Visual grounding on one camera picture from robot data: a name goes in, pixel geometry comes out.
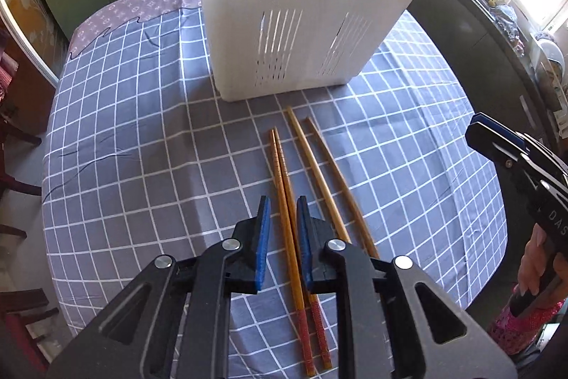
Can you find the person's right hand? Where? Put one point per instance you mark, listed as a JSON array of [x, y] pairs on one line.
[[532, 263]]

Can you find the blue checked tablecloth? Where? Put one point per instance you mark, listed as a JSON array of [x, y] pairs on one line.
[[155, 139]]

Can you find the red cushioned wooden chair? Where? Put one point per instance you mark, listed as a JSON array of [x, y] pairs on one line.
[[22, 330], [17, 183]]

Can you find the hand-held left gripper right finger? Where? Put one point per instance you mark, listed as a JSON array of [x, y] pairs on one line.
[[304, 246]]

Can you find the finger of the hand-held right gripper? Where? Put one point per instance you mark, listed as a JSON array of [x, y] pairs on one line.
[[492, 146], [497, 128]]

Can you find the crumpled dish rag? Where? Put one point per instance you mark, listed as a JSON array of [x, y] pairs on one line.
[[506, 26]]

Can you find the sliding glass door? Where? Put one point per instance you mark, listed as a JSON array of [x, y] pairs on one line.
[[31, 41]]

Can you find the red-ended wooden chopstick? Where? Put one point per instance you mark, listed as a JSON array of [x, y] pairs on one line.
[[287, 179], [284, 206]]

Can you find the plain brown wooden chopstick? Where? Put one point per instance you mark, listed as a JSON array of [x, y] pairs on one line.
[[311, 157], [340, 183]]

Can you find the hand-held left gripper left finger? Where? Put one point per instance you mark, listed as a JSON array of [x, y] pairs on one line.
[[262, 246]]

